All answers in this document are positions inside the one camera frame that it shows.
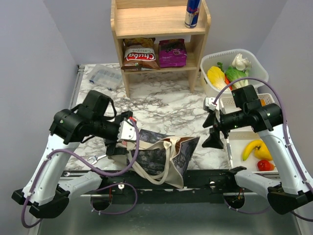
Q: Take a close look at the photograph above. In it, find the Chuba cassava chips bag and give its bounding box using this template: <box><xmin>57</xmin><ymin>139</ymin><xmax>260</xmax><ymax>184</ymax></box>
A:
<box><xmin>121</xmin><ymin>37</ymin><xmax>160</xmax><ymax>71</ymax></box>

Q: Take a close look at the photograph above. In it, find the white vegetable basket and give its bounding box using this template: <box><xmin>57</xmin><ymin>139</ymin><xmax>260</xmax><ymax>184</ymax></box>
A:
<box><xmin>200</xmin><ymin>49</ymin><xmax>268</xmax><ymax>97</ymax></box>

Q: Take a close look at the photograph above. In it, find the yellow bell pepper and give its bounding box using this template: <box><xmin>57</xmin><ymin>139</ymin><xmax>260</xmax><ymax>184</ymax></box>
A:
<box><xmin>254</xmin><ymin>142</ymin><xmax>272</xmax><ymax>161</ymax></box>

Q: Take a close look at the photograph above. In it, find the clear plastic parts box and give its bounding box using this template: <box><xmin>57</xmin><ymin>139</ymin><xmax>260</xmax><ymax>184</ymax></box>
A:
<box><xmin>88</xmin><ymin>68</ymin><xmax>122</xmax><ymax>91</ymax></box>

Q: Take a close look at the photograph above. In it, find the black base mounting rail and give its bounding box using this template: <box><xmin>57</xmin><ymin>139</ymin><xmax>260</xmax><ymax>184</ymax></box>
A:
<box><xmin>60</xmin><ymin>169</ymin><xmax>243</xmax><ymax>205</ymax></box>

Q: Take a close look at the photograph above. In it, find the purple snack bag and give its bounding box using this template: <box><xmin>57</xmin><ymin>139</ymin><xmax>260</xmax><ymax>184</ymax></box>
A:
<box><xmin>158</xmin><ymin>39</ymin><xmax>187</xmax><ymax>68</ymax></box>

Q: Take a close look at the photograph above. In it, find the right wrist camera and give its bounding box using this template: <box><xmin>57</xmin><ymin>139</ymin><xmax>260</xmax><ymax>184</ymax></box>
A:
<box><xmin>203</xmin><ymin>97</ymin><xmax>220</xmax><ymax>112</ymax></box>

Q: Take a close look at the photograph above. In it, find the wooden shelf unit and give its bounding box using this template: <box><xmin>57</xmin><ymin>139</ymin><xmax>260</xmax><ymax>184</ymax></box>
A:
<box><xmin>111</xmin><ymin>0</ymin><xmax>211</xmax><ymax>92</ymax></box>

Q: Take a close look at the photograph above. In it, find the white garlic bulb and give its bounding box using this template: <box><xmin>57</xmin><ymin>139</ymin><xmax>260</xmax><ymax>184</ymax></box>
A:
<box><xmin>231</xmin><ymin>53</ymin><xmax>252</xmax><ymax>71</ymax></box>

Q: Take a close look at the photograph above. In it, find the silver open-end wrench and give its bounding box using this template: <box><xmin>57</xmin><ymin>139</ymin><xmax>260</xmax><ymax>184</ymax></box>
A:
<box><xmin>87</xmin><ymin>154</ymin><xmax>107</xmax><ymax>165</ymax></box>

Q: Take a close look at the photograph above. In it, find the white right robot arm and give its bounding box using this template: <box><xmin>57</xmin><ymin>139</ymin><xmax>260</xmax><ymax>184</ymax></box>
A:
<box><xmin>202</xmin><ymin>85</ymin><xmax>313</xmax><ymax>214</ymax></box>

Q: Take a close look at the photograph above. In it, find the white tray with bread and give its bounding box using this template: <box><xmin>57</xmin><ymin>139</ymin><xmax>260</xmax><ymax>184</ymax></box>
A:
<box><xmin>219</xmin><ymin>93</ymin><xmax>275</xmax><ymax>114</ymax></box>

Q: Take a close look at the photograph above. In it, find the canvas tote bag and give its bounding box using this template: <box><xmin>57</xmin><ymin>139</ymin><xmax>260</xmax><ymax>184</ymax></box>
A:
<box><xmin>107</xmin><ymin>129</ymin><xmax>201</xmax><ymax>189</ymax></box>

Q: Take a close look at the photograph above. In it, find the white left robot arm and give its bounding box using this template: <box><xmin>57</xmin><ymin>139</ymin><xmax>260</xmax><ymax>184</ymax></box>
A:
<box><xmin>12</xmin><ymin>90</ymin><xmax>139</xmax><ymax>220</ymax></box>

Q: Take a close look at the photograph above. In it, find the Red Bull can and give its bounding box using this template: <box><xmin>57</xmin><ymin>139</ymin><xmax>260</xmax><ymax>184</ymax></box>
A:
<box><xmin>184</xmin><ymin>0</ymin><xmax>201</xmax><ymax>28</ymax></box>

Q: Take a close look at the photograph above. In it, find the green bok choy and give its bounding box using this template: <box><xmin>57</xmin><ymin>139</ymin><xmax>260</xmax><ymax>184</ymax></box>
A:
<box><xmin>225</xmin><ymin>66</ymin><xmax>248</xmax><ymax>89</ymax></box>

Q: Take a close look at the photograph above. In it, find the yellow napa cabbage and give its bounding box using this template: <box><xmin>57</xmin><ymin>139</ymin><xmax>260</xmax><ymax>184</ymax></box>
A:
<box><xmin>207</xmin><ymin>66</ymin><xmax>226</xmax><ymax>90</ymax></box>

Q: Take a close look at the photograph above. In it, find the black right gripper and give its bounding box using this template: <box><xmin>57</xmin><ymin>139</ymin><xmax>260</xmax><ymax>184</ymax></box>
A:
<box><xmin>201</xmin><ymin>108</ymin><xmax>247</xmax><ymax>148</ymax></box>

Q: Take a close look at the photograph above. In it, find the yellow banana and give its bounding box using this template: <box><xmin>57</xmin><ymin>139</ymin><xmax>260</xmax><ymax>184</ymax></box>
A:
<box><xmin>242</xmin><ymin>140</ymin><xmax>263</xmax><ymax>161</ymax></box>

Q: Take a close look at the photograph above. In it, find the orange carrot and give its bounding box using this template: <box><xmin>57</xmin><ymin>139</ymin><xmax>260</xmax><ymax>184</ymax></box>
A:
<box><xmin>224</xmin><ymin>75</ymin><xmax>232</xmax><ymax>90</ymax></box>

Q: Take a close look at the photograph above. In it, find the white tray with fruit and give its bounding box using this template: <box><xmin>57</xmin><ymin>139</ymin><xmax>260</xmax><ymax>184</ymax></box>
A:
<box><xmin>226</xmin><ymin>131</ymin><xmax>279</xmax><ymax>174</ymax></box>

